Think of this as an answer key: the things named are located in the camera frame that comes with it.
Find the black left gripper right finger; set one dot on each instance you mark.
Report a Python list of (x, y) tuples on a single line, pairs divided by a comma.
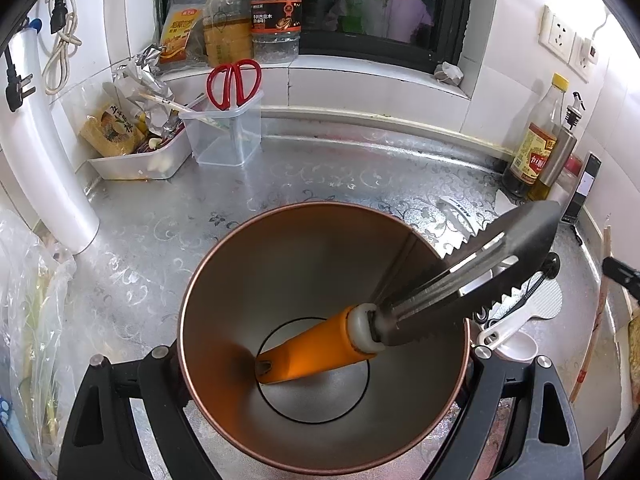
[(541, 439)]

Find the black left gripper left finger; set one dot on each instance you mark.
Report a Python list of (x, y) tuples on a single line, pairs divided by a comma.
[(101, 440)]

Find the white plastic rice paddle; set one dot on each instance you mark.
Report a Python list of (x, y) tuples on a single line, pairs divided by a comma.
[(538, 298)]

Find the orange handled serrated tongs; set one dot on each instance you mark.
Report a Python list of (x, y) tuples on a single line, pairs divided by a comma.
[(489, 266)]

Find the copper rimmed metal utensil cup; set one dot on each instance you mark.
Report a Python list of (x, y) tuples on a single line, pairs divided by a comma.
[(281, 273)]

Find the clear plastic bag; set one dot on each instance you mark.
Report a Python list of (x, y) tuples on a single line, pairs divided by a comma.
[(39, 385)]

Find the white paper scrap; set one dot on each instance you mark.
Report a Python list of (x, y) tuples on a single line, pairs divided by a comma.
[(504, 204)]

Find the steel oil dispenser bottle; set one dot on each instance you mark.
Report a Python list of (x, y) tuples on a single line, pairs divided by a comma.
[(565, 143)]

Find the white plastic tray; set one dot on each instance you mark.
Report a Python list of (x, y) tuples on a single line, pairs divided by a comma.
[(160, 164)]

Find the white vertical pipe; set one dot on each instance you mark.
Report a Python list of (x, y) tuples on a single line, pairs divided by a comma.
[(36, 155)]

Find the soy sauce bottle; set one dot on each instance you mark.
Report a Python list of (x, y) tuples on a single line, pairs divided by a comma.
[(538, 140)]

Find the yellow seasoning packet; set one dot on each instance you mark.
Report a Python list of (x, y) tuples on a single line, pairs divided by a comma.
[(111, 133)]

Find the clear plastic container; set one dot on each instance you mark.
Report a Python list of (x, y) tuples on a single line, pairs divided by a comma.
[(226, 138)]

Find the wooden chopstick in container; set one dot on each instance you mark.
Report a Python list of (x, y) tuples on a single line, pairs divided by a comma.
[(184, 111)]

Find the black power plug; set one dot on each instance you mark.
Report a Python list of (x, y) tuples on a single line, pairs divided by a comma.
[(18, 87)]

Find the crumpled silver foil bag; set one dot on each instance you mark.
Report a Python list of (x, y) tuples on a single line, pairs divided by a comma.
[(141, 72)]

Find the orange snack bag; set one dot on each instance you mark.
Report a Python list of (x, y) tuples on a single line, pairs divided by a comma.
[(182, 37)]

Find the honey glass jar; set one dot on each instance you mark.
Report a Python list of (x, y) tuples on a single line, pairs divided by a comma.
[(227, 35)]

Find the black lid spice jar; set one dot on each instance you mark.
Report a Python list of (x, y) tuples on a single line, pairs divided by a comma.
[(276, 29)]

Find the red handled scissors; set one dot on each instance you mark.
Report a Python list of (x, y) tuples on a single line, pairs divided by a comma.
[(233, 84)]

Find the white wall socket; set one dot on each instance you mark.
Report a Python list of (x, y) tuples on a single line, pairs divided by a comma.
[(556, 35)]

